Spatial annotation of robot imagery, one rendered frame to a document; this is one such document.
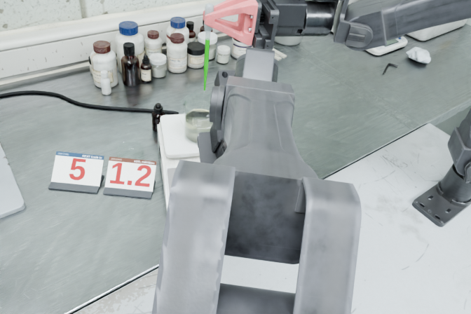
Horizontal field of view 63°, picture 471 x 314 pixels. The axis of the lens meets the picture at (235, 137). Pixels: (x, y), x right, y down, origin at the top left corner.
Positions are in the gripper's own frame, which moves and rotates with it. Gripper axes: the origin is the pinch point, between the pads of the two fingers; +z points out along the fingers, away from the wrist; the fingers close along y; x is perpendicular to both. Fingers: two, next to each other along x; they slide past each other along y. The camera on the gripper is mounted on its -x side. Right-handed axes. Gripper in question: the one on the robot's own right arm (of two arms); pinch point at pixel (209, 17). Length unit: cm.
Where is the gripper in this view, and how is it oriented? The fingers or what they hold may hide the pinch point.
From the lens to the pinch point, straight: 61.5
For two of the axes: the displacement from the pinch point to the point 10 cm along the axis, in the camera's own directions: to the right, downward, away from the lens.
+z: -9.7, 0.7, -2.4
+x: -1.1, 7.6, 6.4
